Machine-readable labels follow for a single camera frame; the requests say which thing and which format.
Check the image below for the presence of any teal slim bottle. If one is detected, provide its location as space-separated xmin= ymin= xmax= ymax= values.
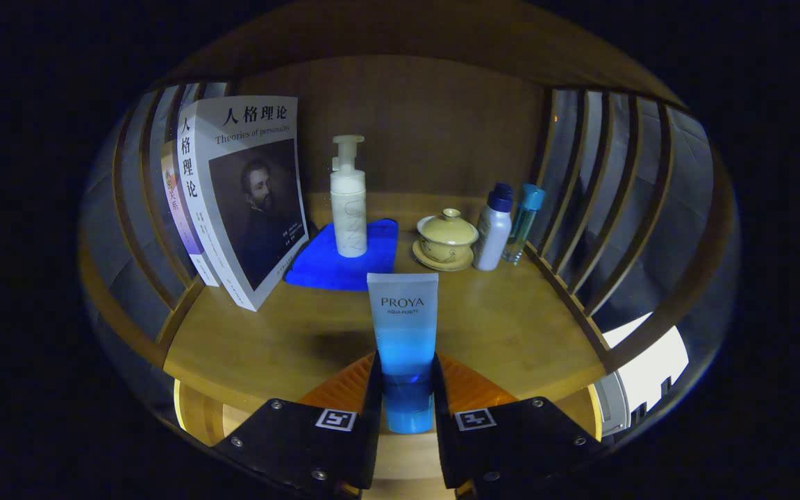
xmin=502 ymin=183 xmax=546 ymax=266

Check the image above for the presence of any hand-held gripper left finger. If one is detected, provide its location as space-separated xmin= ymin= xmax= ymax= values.
xmin=211 ymin=351 xmax=383 ymax=500

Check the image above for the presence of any yellow lidded teacup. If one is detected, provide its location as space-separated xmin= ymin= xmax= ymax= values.
xmin=412 ymin=208 xmax=479 ymax=272

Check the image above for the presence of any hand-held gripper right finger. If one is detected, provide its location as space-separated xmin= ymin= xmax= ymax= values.
xmin=430 ymin=353 xmax=609 ymax=500

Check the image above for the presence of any white portrait book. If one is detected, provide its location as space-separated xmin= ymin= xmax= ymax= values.
xmin=176 ymin=95 xmax=310 ymax=312

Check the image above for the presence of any thin purple book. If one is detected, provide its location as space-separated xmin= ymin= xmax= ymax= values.
xmin=160 ymin=141 xmax=220 ymax=288

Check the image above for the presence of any blue cosmetic tube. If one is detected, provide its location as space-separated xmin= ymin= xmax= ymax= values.
xmin=367 ymin=272 xmax=440 ymax=435

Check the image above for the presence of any wooden cabinet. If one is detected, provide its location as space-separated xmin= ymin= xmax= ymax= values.
xmin=77 ymin=0 xmax=742 ymax=452

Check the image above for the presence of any wooden countertop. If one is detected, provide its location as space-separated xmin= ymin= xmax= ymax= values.
xmin=164 ymin=191 xmax=608 ymax=417

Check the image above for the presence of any blue folded cloth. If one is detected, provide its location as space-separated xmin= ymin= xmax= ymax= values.
xmin=283 ymin=218 xmax=399 ymax=292

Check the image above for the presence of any white pump bottle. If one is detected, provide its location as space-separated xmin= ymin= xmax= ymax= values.
xmin=330 ymin=134 xmax=368 ymax=258

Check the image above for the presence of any white bottle dark blue cap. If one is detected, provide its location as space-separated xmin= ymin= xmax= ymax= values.
xmin=473 ymin=183 xmax=514 ymax=272

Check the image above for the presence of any white drawer unit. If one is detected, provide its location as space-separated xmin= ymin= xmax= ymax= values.
xmin=594 ymin=312 xmax=690 ymax=435

